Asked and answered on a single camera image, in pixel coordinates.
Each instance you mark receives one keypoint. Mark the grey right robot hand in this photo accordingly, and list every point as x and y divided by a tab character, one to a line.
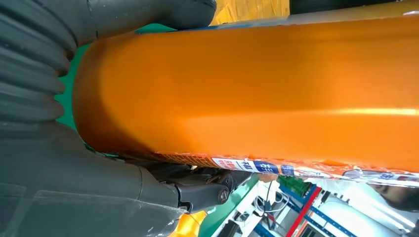
65	183

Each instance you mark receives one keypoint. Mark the yellow taped cardboard mat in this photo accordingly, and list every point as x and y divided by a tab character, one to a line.
248	9

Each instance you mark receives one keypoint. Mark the blue and red rack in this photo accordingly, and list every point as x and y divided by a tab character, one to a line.
304	211

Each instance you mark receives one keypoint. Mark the person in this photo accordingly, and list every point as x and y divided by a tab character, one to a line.
399	196

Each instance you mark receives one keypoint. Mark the white cylinder tank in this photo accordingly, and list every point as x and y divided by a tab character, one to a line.
353	219

